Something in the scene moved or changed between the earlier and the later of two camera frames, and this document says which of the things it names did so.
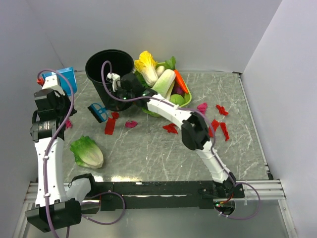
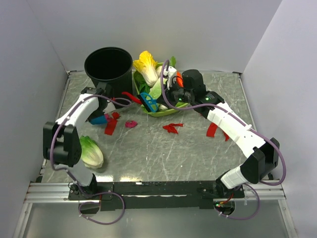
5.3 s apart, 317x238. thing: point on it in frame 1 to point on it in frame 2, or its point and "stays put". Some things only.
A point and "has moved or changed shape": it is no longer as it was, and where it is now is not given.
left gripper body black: (63, 109) to (98, 112)
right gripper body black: (124, 95) to (176, 94)
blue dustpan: (69, 73) to (100, 120)
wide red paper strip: (215, 123) stays put
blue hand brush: (99, 112) has moved or changed shape
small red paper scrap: (115, 115) stays put
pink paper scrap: (68, 124) has moved or changed shape
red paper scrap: (171, 128) stays put
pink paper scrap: (128, 124) stays put
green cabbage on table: (87, 152) stays put
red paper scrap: (110, 126) stays put
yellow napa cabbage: (146, 64) stays put
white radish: (159, 70) stays put
